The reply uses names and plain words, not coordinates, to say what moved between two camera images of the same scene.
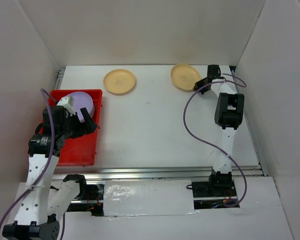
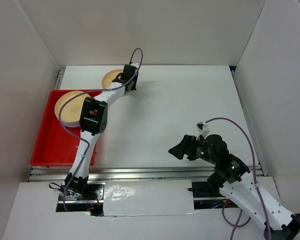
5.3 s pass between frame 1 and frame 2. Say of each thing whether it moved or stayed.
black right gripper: moved
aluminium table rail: stayed
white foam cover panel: stayed
